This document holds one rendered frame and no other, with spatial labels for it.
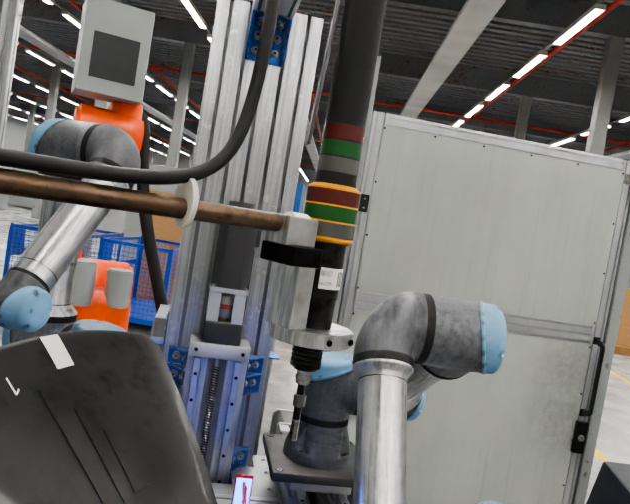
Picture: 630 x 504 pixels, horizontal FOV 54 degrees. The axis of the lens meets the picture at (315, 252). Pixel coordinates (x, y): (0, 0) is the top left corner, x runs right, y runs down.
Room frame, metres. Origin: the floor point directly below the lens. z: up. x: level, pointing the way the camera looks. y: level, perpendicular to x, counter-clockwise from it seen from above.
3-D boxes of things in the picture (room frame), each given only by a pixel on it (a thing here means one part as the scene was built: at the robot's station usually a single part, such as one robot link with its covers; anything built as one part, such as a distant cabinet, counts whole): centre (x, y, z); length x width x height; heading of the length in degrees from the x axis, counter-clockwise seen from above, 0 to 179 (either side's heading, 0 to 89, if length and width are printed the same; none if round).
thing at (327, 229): (0.50, -0.01, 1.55); 0.04 x 0.04 x 0.01
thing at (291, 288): (0.50, 0.00, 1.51); 0.09 x 0.07 x 0.10; 134
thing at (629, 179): (2.48, -1.22, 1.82); 0.09 x 0.04 x 0.23; 99
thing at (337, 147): (0.50, -0.01, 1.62); 0.03 x 0.03 x 0.01
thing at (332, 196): (0.50, -0.01, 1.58); 0.04 x 0.04 x 0.01
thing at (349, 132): (0.50, -0.01, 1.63); 0.03 x 0.03 x 0.01
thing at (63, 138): (1.31, 0.54, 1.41); 0.15 x 0.12 x 0.55; 75
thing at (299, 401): (0.50, -0.01, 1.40); 0.01 x 0.01 x 0.05
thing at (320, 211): (0.50, -0.01, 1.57); 0.04 x 0.04 x 0.01
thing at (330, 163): (0.50, -0.01, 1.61); 0.03 x 0.03 x 0.01
